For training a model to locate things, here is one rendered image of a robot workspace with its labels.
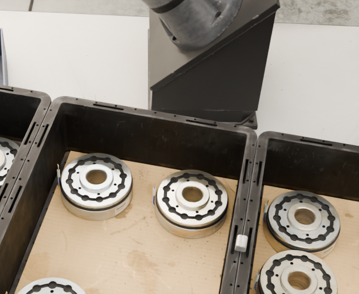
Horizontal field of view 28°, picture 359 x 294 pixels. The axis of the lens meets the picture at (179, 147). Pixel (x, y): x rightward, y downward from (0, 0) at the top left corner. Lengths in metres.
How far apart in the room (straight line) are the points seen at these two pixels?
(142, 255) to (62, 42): 0.65
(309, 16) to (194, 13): 1.68
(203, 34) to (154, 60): 0.14
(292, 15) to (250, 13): 1.65
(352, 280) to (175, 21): 0.50
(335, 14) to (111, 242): 2.01
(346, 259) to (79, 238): 0.37
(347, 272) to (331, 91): 0.53
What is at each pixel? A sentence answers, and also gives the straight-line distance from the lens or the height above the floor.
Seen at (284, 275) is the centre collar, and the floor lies 0.87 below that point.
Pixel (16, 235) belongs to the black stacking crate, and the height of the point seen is 0.89.
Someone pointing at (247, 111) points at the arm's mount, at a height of 0.73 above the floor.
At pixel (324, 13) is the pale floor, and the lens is 2.90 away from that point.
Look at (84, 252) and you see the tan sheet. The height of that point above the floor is 0.83.
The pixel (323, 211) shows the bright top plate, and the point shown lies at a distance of 1.06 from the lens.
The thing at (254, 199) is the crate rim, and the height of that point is 0.93.
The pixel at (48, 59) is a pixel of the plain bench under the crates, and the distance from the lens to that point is 1.50.
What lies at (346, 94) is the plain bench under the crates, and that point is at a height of 0.70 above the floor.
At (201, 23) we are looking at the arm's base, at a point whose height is 0.93.
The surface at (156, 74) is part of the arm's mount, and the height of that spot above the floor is 0.81.
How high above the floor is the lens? 1.67
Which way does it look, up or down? 47 degrees down
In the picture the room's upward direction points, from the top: 5 degrees clockwise
